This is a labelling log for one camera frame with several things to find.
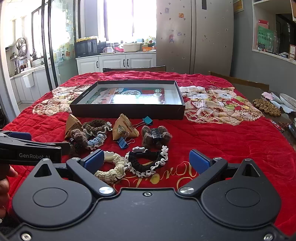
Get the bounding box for brown triangular snack packet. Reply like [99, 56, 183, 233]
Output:
[65, 114, 83, 140]
[112, 113, 140, 141]

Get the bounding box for black scrunchie with white lace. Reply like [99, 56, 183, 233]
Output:
[124, 145, 169, 179]

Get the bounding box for white plate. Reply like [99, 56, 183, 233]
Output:
[279, 93, 296, 111]

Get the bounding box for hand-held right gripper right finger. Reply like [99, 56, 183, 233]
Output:
[177, 149, 266, 195]

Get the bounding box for cream knitted scrunchie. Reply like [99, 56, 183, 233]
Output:
[94, 151, 130, 184]

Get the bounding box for person's left hand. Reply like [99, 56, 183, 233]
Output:
[0, 166, 19, 223]

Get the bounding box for black shallow cardboard box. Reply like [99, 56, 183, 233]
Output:
[69, 80, 186, 120]

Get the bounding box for green sign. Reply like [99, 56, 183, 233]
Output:
[257, 25, 275, 52]

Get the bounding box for wooden bead trivet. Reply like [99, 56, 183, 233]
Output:
[252, 98, 282, 117]

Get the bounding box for black microwave oven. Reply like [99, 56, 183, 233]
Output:
[75, 39, 98, 58]

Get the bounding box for silver double-door refrigerator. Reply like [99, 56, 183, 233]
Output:
[156, 0, 234, 75]

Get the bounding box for white plastic basin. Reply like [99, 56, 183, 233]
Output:
[123, 42, 144, 52]

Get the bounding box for blue binder clip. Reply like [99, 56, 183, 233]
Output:
[117, 132, 136, 149]
[132, 116, 154, 128]

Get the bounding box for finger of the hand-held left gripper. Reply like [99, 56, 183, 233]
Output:
[0, 130, 32, 142]
[0, 138, 70, 154]

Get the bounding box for brown fuzzy hair claw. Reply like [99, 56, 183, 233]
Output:
[68, 129, 90, 158]
[141, 126, 173, 150]

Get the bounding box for white kitchen cabinet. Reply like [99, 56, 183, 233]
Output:
[76, 52, 157, 75]

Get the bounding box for white hanging waste bin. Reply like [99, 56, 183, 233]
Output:
[22, 72, 35, 88]

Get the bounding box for black sliding door frame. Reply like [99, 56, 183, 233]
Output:
[41, 0, 82, 91]

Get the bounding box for white wall shelf unit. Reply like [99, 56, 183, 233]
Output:
[252, 0, 296, 62]

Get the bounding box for brown wooden chair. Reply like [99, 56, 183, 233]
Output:
[208, 71, 270, 91]

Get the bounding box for dark wooden chair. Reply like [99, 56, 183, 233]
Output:
[102, 65, 167, 73]

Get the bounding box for yellow wall notice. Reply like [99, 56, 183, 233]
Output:
[233, 0, 245, 13]

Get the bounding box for light blue knitted scrunchie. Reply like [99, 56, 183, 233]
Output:
[87, 134, 107, 150]

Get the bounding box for red printed blanket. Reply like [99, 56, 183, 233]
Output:
[2, 71, 296, 230]

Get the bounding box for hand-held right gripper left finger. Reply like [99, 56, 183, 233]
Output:
[30, 149, 116, 195]

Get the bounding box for brown scrunchie with white frill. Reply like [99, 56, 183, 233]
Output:
[81, 120, 113, 140]

